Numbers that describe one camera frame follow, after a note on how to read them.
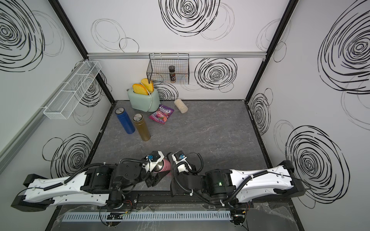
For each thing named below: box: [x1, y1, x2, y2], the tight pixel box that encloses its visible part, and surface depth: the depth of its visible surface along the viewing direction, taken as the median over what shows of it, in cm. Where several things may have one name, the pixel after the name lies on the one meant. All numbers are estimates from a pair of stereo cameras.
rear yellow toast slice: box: [140, 77, 155, 94], surface depth 107 cm
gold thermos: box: [132, 113, 151, 142], surface depth 84 cm
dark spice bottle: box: [168, 64, 176, 84], surface depth 88 cm
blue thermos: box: [114, 106, 136, 135], surface depth 94 cm
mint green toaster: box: [127, 88, 161, 113], surface depth 107 cm
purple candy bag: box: [148, 104, 175, 125], surface depth 109 cm
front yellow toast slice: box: [132, 83, 149, 96], surface depth 102 cm
